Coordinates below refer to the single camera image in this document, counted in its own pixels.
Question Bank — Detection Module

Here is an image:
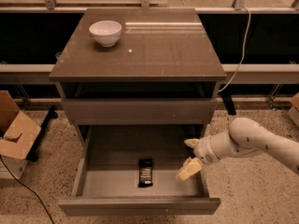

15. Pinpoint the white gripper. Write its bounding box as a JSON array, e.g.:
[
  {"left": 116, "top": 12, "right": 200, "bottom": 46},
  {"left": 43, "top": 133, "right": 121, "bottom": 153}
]
[{"left": 176, "top": 136, "right": 220, "bottom": 181}]

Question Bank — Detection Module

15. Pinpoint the black rxbar chocolate bar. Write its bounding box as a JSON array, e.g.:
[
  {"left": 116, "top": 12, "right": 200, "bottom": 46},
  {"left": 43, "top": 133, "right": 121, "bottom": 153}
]
[{"left": 138, "top": 159, "right": 153, "bottom": 188}]

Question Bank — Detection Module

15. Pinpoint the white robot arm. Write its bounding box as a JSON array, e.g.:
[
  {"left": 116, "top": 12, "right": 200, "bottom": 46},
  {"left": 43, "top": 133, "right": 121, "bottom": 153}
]
[{"left": 176, "top": 118, "right": 299, "bottom": 181}]

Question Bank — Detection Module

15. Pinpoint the closed grey upper drawer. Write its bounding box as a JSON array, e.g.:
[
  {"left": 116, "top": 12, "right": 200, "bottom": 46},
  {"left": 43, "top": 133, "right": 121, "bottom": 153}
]
[{"left": 62, "top": 99, "right": 217, "bottom": 125}]

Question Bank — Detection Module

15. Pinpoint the open grey middle drawer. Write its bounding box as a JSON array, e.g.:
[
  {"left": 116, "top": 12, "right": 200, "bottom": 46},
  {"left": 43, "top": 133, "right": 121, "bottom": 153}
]
[{"left": 58, "top": 125, "right": 221, "bottom": 216}]

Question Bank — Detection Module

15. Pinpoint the grey drawer cabinet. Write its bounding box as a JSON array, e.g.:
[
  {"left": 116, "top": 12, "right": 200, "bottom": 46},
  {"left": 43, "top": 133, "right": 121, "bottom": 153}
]
[{"left": 50, "top": 8, "right": 226, "bottom": 140}]

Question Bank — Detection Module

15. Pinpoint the black table leg right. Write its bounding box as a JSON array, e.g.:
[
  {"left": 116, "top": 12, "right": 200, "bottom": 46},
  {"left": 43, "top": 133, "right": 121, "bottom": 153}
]
[{"left": 220, "top": 88, "right": 236, "bottom": 116}]

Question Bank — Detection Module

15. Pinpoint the black table leg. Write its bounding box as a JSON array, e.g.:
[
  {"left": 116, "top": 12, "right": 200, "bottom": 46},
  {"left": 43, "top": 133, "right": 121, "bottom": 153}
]
[
  {"left": 220, "top": 88, "right": 236, "bottom": 116},
  {"left": 26, "top": 106, "right": 58, "bottom": 162}
]

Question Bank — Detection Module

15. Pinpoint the cardboard box right edge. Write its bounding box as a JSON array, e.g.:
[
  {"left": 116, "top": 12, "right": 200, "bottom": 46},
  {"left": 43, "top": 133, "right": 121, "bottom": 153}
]
[{"left": 287, "top": 92, "right": 299, "bottom": 127}]

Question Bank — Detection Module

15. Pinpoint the white ceramic bowl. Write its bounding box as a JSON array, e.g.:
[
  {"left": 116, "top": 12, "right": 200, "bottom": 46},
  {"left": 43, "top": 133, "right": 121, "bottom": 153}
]
[{"left": 89, "top": 21, "right": 122, "bottom": 47}]

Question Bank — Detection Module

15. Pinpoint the black table leg left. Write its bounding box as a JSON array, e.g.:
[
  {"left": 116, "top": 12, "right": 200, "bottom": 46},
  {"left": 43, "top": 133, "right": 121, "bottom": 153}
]
[{"left": 26, "top": 106, "right": 58, "bottom": 162}]

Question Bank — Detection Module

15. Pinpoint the open cardboard box left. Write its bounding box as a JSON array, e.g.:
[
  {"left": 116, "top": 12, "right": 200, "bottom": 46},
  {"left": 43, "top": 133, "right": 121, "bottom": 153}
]
[{"left": 0, "top": 91, "right": 41, "bottom": 179}]

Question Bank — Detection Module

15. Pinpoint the white hanging cable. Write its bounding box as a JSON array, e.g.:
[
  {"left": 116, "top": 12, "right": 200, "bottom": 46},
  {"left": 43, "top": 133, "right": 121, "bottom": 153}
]
[{"left": 217, "top": 7, "right": 252, "bottom": 94}]

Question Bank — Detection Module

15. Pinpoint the black floor cable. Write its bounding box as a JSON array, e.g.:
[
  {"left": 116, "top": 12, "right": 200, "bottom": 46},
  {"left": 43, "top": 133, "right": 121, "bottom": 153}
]
[{"left": 0, "top": 156, "right": 56, "bottom": 224}]

